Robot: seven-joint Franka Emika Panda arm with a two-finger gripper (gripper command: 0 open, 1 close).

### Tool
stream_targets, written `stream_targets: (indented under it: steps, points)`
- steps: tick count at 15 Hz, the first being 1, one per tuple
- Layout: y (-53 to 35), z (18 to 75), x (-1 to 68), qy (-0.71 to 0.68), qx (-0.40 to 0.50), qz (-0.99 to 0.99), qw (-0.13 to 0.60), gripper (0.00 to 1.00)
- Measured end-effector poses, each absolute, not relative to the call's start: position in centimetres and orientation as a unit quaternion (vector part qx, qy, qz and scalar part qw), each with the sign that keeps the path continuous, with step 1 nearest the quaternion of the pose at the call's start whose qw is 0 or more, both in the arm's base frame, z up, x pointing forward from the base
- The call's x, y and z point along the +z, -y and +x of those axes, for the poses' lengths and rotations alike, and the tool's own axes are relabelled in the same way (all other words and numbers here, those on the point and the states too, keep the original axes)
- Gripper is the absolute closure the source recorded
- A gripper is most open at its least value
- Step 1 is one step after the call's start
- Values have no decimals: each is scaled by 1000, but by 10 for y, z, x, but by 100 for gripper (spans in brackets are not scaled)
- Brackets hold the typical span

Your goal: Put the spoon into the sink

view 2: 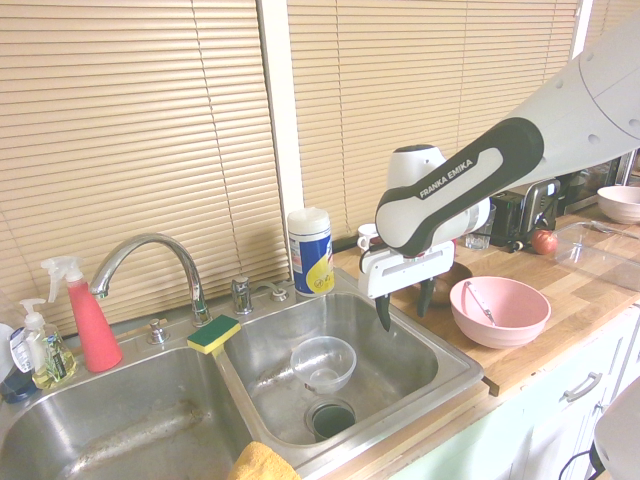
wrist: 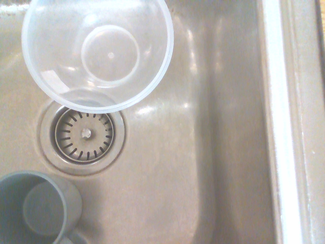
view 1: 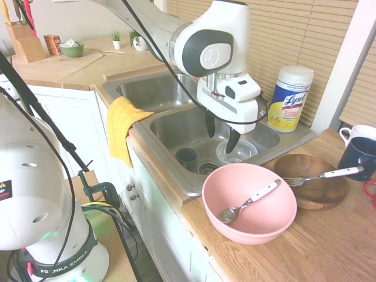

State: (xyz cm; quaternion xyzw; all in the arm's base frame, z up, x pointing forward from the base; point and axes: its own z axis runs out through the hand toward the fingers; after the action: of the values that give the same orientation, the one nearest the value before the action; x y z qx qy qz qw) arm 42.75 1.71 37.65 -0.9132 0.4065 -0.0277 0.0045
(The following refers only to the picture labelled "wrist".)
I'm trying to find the stainless steel double sink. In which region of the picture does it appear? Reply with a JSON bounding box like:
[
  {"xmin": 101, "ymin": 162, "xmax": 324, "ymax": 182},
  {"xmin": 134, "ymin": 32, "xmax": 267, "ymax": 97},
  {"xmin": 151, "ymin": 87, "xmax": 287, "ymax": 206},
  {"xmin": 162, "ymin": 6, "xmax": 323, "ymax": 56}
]
[{"xmin": 0, "ymin": 0, "xmax": 319, "ymax": 244}]

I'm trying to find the metal sink drain strainer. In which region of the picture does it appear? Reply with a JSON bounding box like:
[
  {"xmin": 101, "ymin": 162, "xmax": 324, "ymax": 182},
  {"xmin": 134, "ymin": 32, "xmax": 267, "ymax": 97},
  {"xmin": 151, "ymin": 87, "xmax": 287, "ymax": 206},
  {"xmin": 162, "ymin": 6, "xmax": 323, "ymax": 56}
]
[{"xmin": 38, "ymin": 98, "xmax": 126, "ymax": 176}]

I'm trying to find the clear plastic bowl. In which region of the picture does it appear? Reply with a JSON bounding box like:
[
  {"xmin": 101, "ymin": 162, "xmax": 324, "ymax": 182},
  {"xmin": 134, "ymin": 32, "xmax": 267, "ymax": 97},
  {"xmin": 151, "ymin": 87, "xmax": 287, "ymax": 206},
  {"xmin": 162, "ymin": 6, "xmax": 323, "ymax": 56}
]
[{"xmin": 21, "ymin": 0, "xmax": 175, "ymax": 113}]

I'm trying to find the grey green cup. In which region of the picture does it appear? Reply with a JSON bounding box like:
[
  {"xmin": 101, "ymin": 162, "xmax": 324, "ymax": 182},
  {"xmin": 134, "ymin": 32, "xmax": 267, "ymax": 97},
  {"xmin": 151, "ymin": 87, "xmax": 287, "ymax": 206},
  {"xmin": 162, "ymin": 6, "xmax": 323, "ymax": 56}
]
[{"xmin": 0, "ymin": 170, "xmax": 88, "ymax": 244}]

